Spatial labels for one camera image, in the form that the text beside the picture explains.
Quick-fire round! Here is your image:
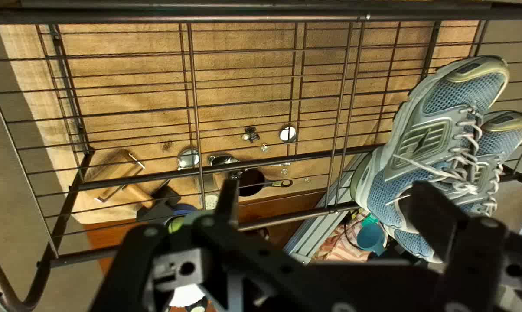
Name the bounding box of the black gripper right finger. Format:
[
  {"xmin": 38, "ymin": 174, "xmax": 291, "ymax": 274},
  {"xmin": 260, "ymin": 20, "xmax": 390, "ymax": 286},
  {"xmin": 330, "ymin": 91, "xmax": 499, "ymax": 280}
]
[{"xmin": 399, "ymin": 181, "xmax": 510, "ymax": 312}]

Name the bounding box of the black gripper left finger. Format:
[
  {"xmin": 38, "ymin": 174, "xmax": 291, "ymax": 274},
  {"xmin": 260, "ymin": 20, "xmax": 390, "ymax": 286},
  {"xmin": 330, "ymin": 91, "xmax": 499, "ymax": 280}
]
[{"xmin": 92, "ymin": 172, "xmax": 257, "ymax": 312}]

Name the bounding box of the white perforated shaker lid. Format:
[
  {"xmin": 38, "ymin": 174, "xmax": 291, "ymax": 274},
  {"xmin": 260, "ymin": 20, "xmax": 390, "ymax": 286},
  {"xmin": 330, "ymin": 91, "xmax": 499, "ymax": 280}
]
[{"xmin": 203, "ymin": 191, "xmax": 222, "ymax": 212}]

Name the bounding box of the chrome metal tool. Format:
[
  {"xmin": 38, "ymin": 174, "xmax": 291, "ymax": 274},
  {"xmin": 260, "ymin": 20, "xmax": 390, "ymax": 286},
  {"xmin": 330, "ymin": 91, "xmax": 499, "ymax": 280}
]
[{"xmin": 206, "ymin": 151, "xmax": 295, "ymax": 191}]

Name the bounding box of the yellow tennis ball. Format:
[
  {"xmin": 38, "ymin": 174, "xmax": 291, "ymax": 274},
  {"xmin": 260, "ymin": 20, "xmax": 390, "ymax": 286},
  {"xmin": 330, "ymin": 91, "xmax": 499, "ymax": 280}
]
[{"xmin": 165, "ymin": 217, "xmax": 187, "ymax": 236}]

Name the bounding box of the metal spoon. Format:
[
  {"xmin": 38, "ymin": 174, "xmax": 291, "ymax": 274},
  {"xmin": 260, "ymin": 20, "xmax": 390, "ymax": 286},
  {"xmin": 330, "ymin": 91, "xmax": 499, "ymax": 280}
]
[{"xmin": 151, "ymin": 144, "xmax": 203, "ymax": 198}]

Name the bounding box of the small metal bolt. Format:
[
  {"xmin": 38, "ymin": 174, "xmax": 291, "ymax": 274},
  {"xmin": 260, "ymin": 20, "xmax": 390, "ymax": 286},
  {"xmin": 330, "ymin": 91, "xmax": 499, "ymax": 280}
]
[{"xmin": 241, "ymin": 125, "xmax": 260, "ymax": 146}]

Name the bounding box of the teal cup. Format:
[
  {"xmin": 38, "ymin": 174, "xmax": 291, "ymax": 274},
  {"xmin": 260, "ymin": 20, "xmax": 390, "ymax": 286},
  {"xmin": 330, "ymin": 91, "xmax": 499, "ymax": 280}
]
[{"xmin": 356, "ymin": 212, "xmax": 390, "ymax": 259}]

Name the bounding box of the silver round disc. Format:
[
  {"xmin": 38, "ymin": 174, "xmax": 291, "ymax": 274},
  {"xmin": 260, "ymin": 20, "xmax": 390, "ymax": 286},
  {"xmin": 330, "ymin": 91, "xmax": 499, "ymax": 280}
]
[{"xmin": 277, "ymin": 124, "xmax": 298, "ymax": 144}]

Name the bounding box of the pink striped cloth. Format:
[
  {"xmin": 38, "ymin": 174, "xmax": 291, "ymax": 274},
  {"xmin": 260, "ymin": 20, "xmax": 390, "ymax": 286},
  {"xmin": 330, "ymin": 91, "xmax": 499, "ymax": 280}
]
[{"xmin": 310, "ymin": 222, "xmax": 369, "ymax": 266}]

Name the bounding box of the black wire shoe rack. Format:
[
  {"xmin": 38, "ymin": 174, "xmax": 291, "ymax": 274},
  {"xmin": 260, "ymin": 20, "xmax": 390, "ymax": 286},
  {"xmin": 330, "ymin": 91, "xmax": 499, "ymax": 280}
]
[{"xmin": 0, "ymin": 0, "xmax": 522, "ymax": 312}]

